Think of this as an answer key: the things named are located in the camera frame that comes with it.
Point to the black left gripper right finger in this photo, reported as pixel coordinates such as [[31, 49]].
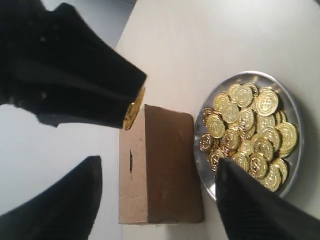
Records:
[[249, 211]]

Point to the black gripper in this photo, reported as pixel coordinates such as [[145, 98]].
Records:
[[65, 211]]

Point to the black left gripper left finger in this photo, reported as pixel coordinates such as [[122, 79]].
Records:
[[54, 66]]

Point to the gold coin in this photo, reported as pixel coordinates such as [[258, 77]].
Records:
[[266, 103], [133, 110]]

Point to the brown cardboard slot box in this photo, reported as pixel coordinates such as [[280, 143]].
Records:
[[158, 178]]

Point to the round steel plate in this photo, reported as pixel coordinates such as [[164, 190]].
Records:
[[268, 148]]

